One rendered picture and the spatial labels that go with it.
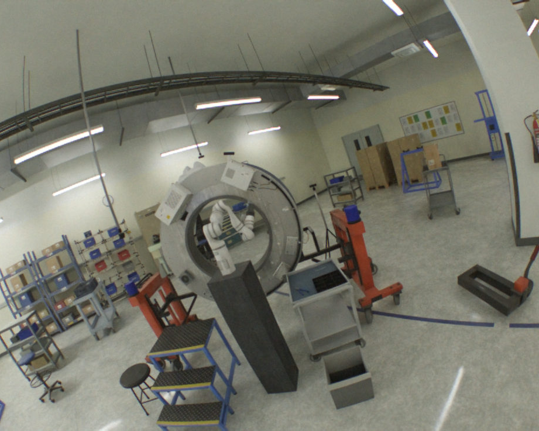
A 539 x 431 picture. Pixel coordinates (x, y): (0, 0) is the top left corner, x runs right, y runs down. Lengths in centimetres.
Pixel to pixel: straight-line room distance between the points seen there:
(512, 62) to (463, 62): 703
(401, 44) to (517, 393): 598
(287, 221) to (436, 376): 180
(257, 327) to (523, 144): 303
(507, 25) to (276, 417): 408
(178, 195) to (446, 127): 920
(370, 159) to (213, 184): 650
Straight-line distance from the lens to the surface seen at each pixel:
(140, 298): 261
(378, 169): 807
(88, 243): 644
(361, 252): 224
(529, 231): 331
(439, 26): 604
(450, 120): 986
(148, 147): 773
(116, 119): 521
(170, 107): 551
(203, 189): 224
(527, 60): 311
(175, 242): 242
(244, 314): 155
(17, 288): 724
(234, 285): 145
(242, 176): 205
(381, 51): 622
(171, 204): 218
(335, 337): 217
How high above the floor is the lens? 158
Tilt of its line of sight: 9 degrees down
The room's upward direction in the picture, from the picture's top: 20 degrees counter-clockwise
